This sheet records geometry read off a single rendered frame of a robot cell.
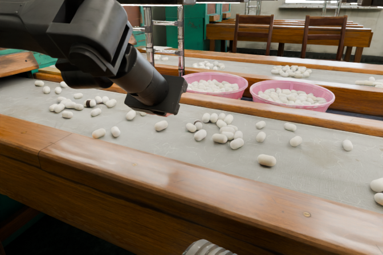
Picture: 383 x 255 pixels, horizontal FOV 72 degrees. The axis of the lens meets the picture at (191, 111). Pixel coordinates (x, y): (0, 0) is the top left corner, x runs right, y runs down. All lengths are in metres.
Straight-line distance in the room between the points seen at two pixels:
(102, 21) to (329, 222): 0.40
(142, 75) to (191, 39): 3.19
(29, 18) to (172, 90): 0.22
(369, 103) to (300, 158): 0.54
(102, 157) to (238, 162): 0.28
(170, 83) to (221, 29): 3.03
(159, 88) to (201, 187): 0.18
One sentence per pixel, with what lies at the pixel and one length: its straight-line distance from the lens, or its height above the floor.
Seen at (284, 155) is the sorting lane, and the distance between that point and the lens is 0.61.
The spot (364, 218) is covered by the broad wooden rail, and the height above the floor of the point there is 0.76.
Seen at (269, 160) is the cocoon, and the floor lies 0.76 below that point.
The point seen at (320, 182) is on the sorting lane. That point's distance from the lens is 0.56.
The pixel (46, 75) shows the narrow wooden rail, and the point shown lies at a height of 0.76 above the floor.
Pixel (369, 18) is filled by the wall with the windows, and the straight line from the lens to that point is 5.79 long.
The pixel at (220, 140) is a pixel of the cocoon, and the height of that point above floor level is 0.75.
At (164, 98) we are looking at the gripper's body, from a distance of 0.44.
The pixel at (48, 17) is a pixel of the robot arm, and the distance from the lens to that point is 0.35.
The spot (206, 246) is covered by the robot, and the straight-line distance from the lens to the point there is 0.35.
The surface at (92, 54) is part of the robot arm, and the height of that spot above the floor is 1.00.
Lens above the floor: 1.05
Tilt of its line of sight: 23 degrees down
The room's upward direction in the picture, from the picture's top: straight up
